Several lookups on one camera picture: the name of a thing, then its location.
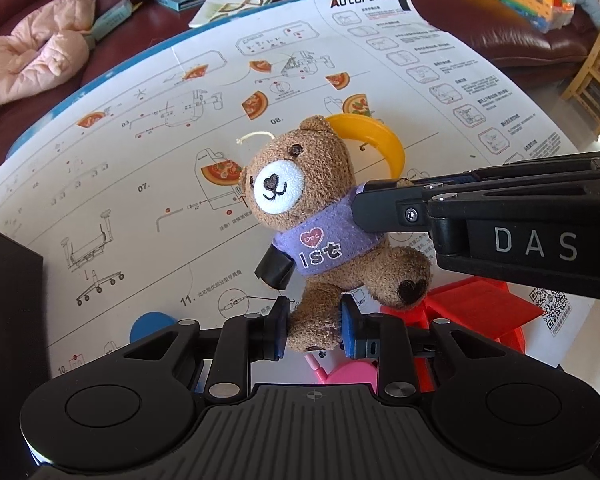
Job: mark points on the pizza stickers on sheet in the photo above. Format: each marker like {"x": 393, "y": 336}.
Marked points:
{"x": 220, "y": 170}

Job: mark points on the black cardboard box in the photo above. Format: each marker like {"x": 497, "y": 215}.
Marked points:
{"x": 5, "y": 310}

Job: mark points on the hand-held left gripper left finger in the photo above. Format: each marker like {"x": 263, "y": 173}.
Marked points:
{"x": 277, "y": 330}

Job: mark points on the pink plastic toy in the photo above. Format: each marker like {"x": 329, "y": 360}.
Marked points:
{"x": 352, "y": 376}

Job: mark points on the white booklet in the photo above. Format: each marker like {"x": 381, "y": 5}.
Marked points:
{"x": 225, "y": 0}

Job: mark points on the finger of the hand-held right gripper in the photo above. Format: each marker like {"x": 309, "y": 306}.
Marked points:
{"x": 275, "y": 270}
{"x": 390, "y": 207}

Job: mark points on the large printed instruction sheet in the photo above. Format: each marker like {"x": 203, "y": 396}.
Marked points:
{"x": 130, "y": 160}

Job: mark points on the small green box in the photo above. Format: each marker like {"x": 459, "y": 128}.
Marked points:
{"x": 107, "y": 20}

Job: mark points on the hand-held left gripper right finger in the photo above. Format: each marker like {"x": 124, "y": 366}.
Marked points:
{"x": 352, "y": 332}

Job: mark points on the pink padded jacket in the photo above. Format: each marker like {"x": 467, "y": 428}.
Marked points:
{"x": 30, "y": 55}

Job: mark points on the red plastic stand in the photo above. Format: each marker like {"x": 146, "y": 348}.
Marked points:
{"x": 480, "y": 310}

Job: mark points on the blue three-hole plastic bar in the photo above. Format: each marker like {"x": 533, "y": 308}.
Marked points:
{"x": 150, "y": 327}

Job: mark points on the brown teddy bear purple shirt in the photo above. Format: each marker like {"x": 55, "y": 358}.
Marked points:
{"x": 300, "y": 170}

